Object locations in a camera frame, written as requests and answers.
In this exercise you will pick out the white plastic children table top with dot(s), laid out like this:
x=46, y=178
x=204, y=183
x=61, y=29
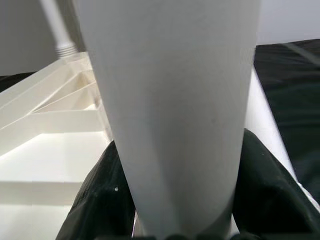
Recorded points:
x=50, y=150

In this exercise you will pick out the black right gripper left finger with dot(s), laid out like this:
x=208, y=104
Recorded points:
x=100, y=200

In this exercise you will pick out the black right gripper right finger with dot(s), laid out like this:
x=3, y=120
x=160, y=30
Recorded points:
x=270, y=200

